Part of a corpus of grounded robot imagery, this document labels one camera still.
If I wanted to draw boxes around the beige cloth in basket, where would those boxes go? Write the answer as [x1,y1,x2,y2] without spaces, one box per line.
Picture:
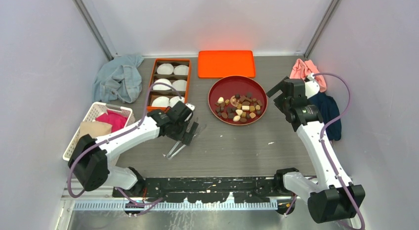
[79,121,112,138]

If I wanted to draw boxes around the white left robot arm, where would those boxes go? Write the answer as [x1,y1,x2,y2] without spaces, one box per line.
[68,101,199,197]

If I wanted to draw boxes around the navy blue cloth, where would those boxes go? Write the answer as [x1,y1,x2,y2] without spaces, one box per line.
[309,92,342,141]

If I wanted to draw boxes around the orange chocolate box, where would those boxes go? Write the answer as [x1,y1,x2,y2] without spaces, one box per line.
[147,58,192,111]

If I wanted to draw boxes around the white paper cup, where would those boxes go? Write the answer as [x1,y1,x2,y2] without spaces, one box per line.
[152,79,172,91]
[169,96,185,107]
[156,63,174,75]
[173,65,189,76]
[172,80,187,92]
[151,96,170,108]

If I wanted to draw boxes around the orange box lid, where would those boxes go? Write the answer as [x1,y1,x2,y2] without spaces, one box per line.
[197,50,256,79]

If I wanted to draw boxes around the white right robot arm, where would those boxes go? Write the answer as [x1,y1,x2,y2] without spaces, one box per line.
[267,74,365,229]

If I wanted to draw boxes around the light blue cloth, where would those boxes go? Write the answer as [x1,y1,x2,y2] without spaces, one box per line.
[92,54,144,103]

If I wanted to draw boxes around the pink cloth in basket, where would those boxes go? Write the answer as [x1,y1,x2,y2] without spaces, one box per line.
[95,110,128,133]

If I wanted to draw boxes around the round red lacquer tray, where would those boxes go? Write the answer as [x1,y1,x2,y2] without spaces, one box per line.
[208,76,268,126]

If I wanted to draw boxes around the salmon pink cloth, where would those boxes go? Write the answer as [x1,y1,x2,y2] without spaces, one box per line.
[289,58,327,92]

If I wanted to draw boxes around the aluminium frame rail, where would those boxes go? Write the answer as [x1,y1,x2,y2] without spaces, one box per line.
[62,187,293,212]

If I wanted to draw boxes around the white oval chocolate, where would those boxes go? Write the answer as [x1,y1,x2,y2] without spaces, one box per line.
[217,97,224,104]

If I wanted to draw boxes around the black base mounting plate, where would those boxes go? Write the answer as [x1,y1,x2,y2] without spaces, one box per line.
[128,177,292,203]

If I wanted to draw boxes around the silver metal tongs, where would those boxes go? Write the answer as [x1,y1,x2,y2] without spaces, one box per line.
[166,124,207,160]

